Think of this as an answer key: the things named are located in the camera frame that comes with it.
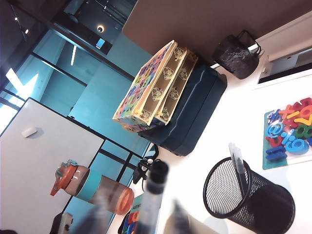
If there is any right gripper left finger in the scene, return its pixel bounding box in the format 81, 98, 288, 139
73, 203, 112, 234

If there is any white board eraser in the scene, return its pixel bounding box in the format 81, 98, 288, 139
21, 127, 38, 138

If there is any white capped black pen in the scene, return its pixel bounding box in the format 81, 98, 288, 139
228, 142, 244, 195
233, 145, 250, 197

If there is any green letter puzzle box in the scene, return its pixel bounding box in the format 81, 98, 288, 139
118, 194, 147, 234

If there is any yellow orange puzzle box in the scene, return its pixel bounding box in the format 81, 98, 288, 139
112, 39, 182, 129

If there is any orange lid water bottle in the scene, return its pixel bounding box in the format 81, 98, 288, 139
50, 159, 91, 198

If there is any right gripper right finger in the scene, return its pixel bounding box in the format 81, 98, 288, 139
165, 198, 195, 234

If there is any yellow blue puzzle box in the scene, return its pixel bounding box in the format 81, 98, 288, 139
123, 47, 198, 133

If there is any beige desk cable box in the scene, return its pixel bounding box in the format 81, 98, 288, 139
253, 11, 312, 91

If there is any black clear ballpoint pen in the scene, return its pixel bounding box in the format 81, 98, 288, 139
140, 160, 170, 234

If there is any white board partition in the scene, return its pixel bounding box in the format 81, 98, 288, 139
0, 97, 105, 234

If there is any brown felt desk divider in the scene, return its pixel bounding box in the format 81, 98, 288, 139
121, 0, 312, 68

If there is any black desk clamp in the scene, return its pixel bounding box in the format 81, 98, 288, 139
133, 143, 160, 185

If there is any black shiny bag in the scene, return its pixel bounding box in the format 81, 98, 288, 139
213, 29, 264, 80

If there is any dark blue tool case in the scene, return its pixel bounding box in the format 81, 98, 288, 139
137, 63, 229, 157

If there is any clear orange capped jar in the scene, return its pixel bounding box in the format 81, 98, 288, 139
87, 174, 135, 215

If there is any black mesh pen holder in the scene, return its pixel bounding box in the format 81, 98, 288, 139
202, 156, 296, 234

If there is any teal letter puzzle board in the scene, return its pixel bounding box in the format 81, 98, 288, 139
262, 97, 312, 171

